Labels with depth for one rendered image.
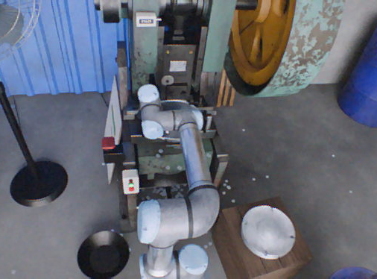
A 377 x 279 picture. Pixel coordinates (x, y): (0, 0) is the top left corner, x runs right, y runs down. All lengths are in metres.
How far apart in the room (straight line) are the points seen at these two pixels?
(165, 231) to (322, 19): 0.82
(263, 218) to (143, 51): 1.07
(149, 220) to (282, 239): 1.01
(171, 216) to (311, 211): 1.66
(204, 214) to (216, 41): 0.74
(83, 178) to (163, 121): 1.31
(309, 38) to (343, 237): 1.60
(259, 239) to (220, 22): 1.07
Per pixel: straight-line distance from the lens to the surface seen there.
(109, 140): 1.46
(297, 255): 1.75
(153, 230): 0.84
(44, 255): 2.07
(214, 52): 1.34
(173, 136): 1.45
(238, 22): 1.71
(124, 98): 1.85
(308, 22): 1.09
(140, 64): 1.31
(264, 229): 1.70
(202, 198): 0.88
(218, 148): 1.62
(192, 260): 1.24
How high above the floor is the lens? 1.82
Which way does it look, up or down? 46 degrees down
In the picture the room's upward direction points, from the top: 9 degrees clockwise
